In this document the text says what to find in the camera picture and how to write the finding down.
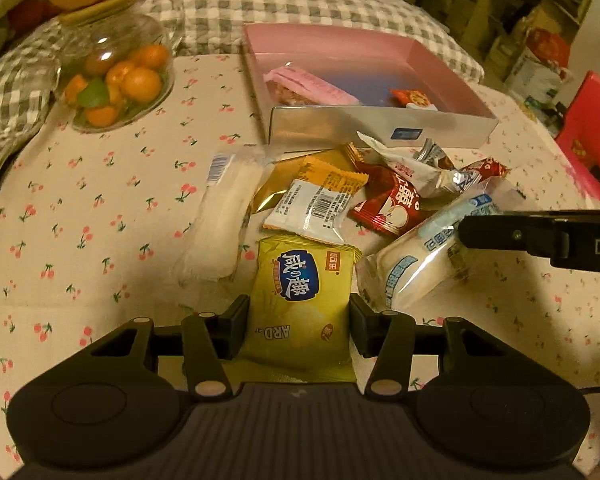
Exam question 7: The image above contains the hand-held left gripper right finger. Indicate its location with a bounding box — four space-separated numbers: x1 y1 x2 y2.
349 294 512 397

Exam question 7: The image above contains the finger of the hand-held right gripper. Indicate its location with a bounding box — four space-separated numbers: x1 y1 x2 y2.
457 211 566 261

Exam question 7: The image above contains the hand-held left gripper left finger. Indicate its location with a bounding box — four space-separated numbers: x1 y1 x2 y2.
90 294 251 402

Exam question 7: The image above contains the yellow snack packet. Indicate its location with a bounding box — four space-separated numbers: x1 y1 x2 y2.
239 235 364 377

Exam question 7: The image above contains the blue and silver chocolate packet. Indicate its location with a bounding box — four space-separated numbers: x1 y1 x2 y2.
414 138 477 197

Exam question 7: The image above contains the white and blue long packet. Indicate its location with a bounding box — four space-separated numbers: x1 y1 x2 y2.
355 177 525 314

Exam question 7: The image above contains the red snack packet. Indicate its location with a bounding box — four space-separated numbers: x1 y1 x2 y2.
348 159 433 239

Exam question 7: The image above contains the white packet with orange edge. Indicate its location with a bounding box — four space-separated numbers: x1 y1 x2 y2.
262 156 370 244

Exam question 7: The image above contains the gold foil wrapper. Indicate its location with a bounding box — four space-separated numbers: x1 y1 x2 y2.
249 146 362 217

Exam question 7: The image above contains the pink cardboard box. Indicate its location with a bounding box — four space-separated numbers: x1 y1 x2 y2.
242 23 499 149

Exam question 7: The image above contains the small red candy packet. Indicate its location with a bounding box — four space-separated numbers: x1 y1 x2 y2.
459 157 509 182

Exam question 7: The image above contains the clear rice cracker packet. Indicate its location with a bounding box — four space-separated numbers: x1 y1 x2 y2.
174 152 267 287

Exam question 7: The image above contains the red plastic stool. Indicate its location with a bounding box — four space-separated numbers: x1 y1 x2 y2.
554 70 600 207

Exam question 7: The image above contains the white crumpled snack packet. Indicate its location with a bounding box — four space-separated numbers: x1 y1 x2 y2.
356 131 446 197

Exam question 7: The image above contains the orange cookie packet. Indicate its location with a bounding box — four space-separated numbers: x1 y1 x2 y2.
389 88 439 112

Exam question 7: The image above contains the white printed carton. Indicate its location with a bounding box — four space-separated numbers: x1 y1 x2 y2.
504 27 576 107

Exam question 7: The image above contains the cherry print bed sheet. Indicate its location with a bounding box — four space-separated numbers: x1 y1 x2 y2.
0 52 600 480

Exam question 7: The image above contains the brown cardboard box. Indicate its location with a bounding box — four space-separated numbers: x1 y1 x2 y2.
459 0 520 62

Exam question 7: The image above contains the pink snack packet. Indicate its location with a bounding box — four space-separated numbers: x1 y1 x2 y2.
263 64 367 107

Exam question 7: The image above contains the pile of kumquats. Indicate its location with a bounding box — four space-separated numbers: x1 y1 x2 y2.
62 43 171 128

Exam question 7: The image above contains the grey checkered pillow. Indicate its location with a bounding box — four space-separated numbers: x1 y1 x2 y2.
0 0 487 181

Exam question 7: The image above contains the glass jar with yellow lid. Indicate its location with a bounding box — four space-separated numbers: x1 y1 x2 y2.
54 0 177 134

